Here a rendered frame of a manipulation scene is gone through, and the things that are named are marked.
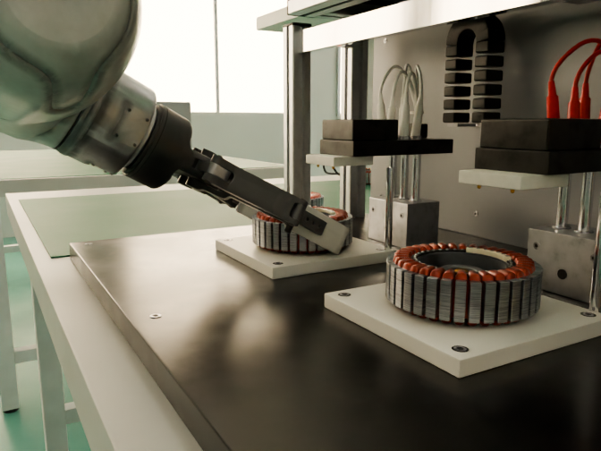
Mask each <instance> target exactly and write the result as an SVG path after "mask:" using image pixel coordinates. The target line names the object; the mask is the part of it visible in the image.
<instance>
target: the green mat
mask: <svg viewBox="0 0 601 451"><path fill-rule="evenodd" d="M370 186H371V184H366V190H365V214H369V197H370ZM310 191H313V192H318V193H320V194H321V195H323V196H324V207H330V208H340V180H334V181H320V182H310ZM19 202H20V204H21V205H22V207H23V209H24V211H25V212H26V214H27V216H28V218H29V220H30V222H31V223H32V225H33V227H34V228H35V230H36V232H37V234H38V236H39V238H40V240H41V242H42V243H43V244H44V246H45V248H46V250H47V252H48V254H49V256H50V258H51V259H53V258H62V257H70V246H69V243H78V242H87V241H96V240H106V239H115V238H124V237H133V236H142V235H152V234H170V233H179V232H188V231H197V230H206V229H216V228H225V227H234V226H251V225H252V219H250V218H248V217H245V216H244V215H242V214H240V213H238V212H236V208H237V206H236V208H230V207H228V206H227V204H220V203H218V201H217V200H214V199H212V198H211V197H209V196H207V195H206V194H203V193H201V192H198V191H195V190H193V189H188V190H172V191H144V192H129V193H115V194H99V195H85V196H70V197H55V198H40V199H26V200H19Z"/></svg>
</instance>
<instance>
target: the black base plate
mask: <svg viewBox="0 0 601 451"><path fill-rule="evenodd" d="M250 235H252V225H243V226H234V227H225V228H216V229H206V230H197V231H188V232H179V233H170V234H152V235H142V236H133V237H124V238H115V239H106V240H96V241H87V242H78V243H69V246H70V258H71V261H72V263H73V264H74V266H75V267H76V268H77V269H78V271H79V272H80V274H81V275H82V277H83V278H84V280H85V281H86V282H87V284H88V285H89V287H90V289H91V290H92V292H93V293H94V294H95V296H96V297H97V298H98V300H99V301H100V303H101V304H102V305H103V307H104V308H105V310H106V312H107V313H108V315H109V316H110V317H111V319H112V320H113V322H114V323H115V325H116V326H117V327H118V328H119V330H120V331H121V333H122V334H123V336H124V337H125V339H126V340H127V342H128V343H129V345H130V346H131V348H132V349H133V351H134V352H135V353H136V354H137V356H138V357H139V359H140V360H141V362H142V363H143V365H144V366H145V368H146V369H147V370H148V372H149V374H150V375H151V377H152V378H153V380H154V381H155V382H156V383H157V385H158V386H159V388H160V389H161V391H162V392H163V393H164V395H165V397H166V398H167V400H168V401H169V403H170V404H171V405H172V407H173V408H174V410H175V411H176V412H177V413H178V415H179V416H180V418H181V419H182V421H183V423H184V424H185V425H186V427H187V428H188V430H189V431H190V433H191V435H192V436H193V437H194V438H195V439H196V441H197V442H198V444H199V446H200V447H201V448H202V450H203V451H601V336H597V337H593V338H590V339H588V340H584V341H581V342H578V343H575V344H572V345H567V346H564V347H561V348H558V349H554V350H552V351H549V352H545V353H541V354H537V355H534V356H531V357H529V358H525V359H522V360H519V361H516V362H511V363H507V364H505V365H502V366H498V367H495V368H493V369H490V370H484V371H481V372H478V373H475V374H472V375H469V376H466V377H463V378H457V377H455V376H454V375H452V374H450V373H449V372H447V371H445V370H442V369H440V368H438V367H437V366H435V365H434V364H432V363H430V362H427V361H425V360H423V359H421V358H419V357H418V356H417V355H415V354H413V353H410V352H408V351H406V350H405V349H403V348H401V347H400V346H398V345H395V344H393V343H391V342H390V341H388V340H386V339H384V338H383V337H381V336H378V335H376V334H375V333H373V332H371V331H369V330H367V329H365V328H363V327H362V326H360V325H358V324H356V323H354V322H352V321H350V320H348V319H346V318H345V317H343V316H341V315H339V314H337V313H335V312H333V311H331V310H329V309H328V308H326V307H325V294H326V293H331V292H336V291H342V290H347V289H352V288H357V287H362V286H367V285H377V284H383V283H385V282H386V262H383V263H377V264H371V265H366V266H359V267H353V268H342V269H337V270H330V271H325V272H318V273H313V274H307V275H301V276H295V277H284V278H277V279H272V278H270V277H267V276H265V275H263V274H261V273H259V272H258V271H257V270H255V269H253V268H250V267H248V266H246V265H245V264H243V263H241V262H239V261H238V260H235V259H233V258H231V257H230V256H228V255H226V254H224V253H222V252H220V251H218V250H216V239H224V238H234V237H242V236H250ZM439 243H446V244H447V245H448V243H456V245H457V248H458V245H459V244H460V243H466V244H467V247H469V246H470V244H472V243H474V244H476V245H477V246H478V247H479V246H480V245H486V246H487V247H491V246H495V247H497V248H498V249H500V248H505V249H506V250H507V251H509V250H511V251H515V252H520V253H522V254H523V255H528V249H526V248H522V247H519V246H514V245H510V244H507V243H500V242H496V241H491V240H488V239H484V238H479V237H476V236H472V235H467V234H461V233H456V232H453V231H449V230H444V229H441V228H438V238H437V244H439Z"/></svg>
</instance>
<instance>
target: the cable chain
mask: <svg viewBox="0 0 601 451"><path fill-rule="evenodd" d="M475 38H476V42H477V43H476V53H479V54H489V55H479V56H476V57H475V67H480V68H497V67H503V66H504V57H503V56H501V55H492V54H500V53H503V52H504V42H503V41H504V40H505V32H504V26H503V24H502V23H501V21H500V20H499V19H498V18H497V17H496V16H495V15H493V16H488V17H484V18H479V19H475V20H470V21H462V22H457V23H453V25H452V27H451V28H450V30H449V32H448V36H447V40H446V45H447V46H450V47H447V48H446V51H445V56H446V57H455V58H465V57H472V56H473V43H474V39H475ZM445 69H446V70H447V71H458V72H450V73H446V74H445V75H444V83H446V84H469V83H471V73H465V72H462V71H470V70H472V60H467V59H451V60H446V61H445ZM502 80H503V71H502V70H488V69H486V70H476V71H475V72H474V81H485V82H493V81H502ZM470 93H471V87H468V86H448V87H444V96H445V97H455V98H462V97H469V96H470ZM473 95H475V96H499V95H502V85H501V84H487V83H485V84H475V85H474V86H473ZM472 108H473V109H500V108H501V99H500V98H473V100H472ZM469 109H470V100H468V99H446V100H444V110H469ZM483 119H500V113H499V112H473V113H472V117H471V121H472V122H473V123H468V122H469V121H470V113H443V122H444V123H448V124H447V126H456V127H459V126H477V127H481V121H482V120H483Z"/></svg>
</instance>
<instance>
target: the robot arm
mask: <svg viewBox="0 0 601 451"><path fill-rule="evenodd" d="M141 24H142V2H141V0H0V132H1V133H4V134H6V135H9V136H11V137H14V138H15V139H19V140H29V141H33V142H36V143H39V144H43V145H45V146H47V147H49V148H51V149H55V150H57V151H58V152H59V153H60V154H62V155H64V156H68V157H71V158H73V159H76V160H78V161H80V162H81V163H83V164H85V165H89V164H91V165H92V166H96V167H98V168H100V169H102V170H104V173H106V172H108V173H109V174H110V175H113V174H116V173H118V172H119V171H120V170H121V171H122V173H123V174H124V175H125V176H127V177H129V178H131V179H133V180H135V181H137V182H139V183H142V184H144V185H146V186H147V187H149V188H151V189H157V188H160V187H162V186H163V185H164V184H166V183H167V182H168V181H169V180H170V179H171V178H172V176H174V177H176V178H177V179H178V180H177V183H179V184H181V185H183V186H185V187H188V188H190V189H193V190H195V191H198V192H201V193H203V194H206V195H207V196H209V197H211V198H212V199H214V200H217V201H218V203H220V204H227V206H228V207H230V208H236V206H237V208H236V212H238V213H240V214H242V215H244V216H245V217H248V218H250V219H252V216H253V215H254V214H256V213H258V212H259V211H260V212H262V213H264V214H266V215H268V216H270V217H273V218H275V219H277V220H279V221H281V222H283V223H284V226H285V229H284V231H285V232H286V233H288V234H290V233H291V231H293V232H294V233H296V234H298V235H300V236H302V237H304V238H306V239H308V240H310V241H312V242H313V243H315V244H317V245H319V246H321V247H323V248H325V249H327V250H329V251H330V252H332V253H334V254H339V252H340V250H341V248H342V246H343V243H344V241H345V239H346V237H347V235H348V233H349V231H350V230H349V229H350V228H348V227H346V226H344V225H342V224H340V223H338V222H337V221H335V220H333V219H332V218H331V217H328V216H326V215H325V214H323V213H321V212H320V211H318V210H316V209H314V208H312V207H311V206H309V205H308V202H307V201H305V200H304V199H300V198H298V197H296V196H294V195H292V194H290V193H289V192H287V191H284V190H282V189H281V188H279V187H277V186H275V185H273V184H271V183H269V182H267V181H265V180H263V179H261V178H259V177H257V176H255V175H254V174H251V173H249V172H247V171H245V170H243V169H241V168H239V167H238V166H236V165H234V164H232V163H231V162H229V161H227V160H225V159H224V158H223V157H222V156H220V155H217V154H216V153H214V152H212V151H210V150H208V149H203V150H200V149H197V148H193V149H191V148H190V139H191V137H192V126H191V123H190V121H189V120H188V119H186V118H185V117H183V116H181V115H179V114H177V113H175V112H174V111H173V110H171V109H170V108H168V107H166V106H164V105H162V104H159V105H157V96H156V93H155V91H154V90H152V89H151V88H149V87H147V86H146V85H144V84H142V83H141V82H139V81H137V80H135V79H134V78H132V77H131V76H130V75H128V74H126V73H125V71H126V69H127V67H128V66H129V64H130V62H131V60H132V58H133V56H134V53H135V50H136V48H137V45H138V43H139V39H140V32H141Z"/></svg>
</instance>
